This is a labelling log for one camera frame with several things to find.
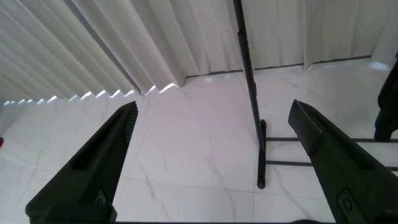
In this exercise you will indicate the white curtain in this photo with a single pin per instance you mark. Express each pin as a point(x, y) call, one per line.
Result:
point(155, 37)

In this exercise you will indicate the black clothes rack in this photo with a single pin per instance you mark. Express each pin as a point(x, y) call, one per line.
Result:
point(248, 68)

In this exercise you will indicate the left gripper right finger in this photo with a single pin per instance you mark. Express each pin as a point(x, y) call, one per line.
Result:
point(357, 180)

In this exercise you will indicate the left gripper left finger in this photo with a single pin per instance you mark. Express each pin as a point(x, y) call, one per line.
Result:
point(84, 186)

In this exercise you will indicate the black T-shirt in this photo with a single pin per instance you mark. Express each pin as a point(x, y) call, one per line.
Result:
point(387, 115)

